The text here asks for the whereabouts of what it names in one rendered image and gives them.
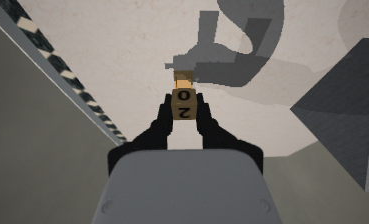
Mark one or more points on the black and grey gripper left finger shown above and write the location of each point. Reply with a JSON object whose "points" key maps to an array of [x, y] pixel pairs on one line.
{"points": [[154, 138]]}

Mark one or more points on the tan wooden cube with black digits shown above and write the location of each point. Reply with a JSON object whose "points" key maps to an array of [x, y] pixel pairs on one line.
{"points": [[184, 104]]}

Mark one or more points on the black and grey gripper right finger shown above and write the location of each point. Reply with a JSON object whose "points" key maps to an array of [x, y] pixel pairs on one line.
{"points": [[214, 135]]}

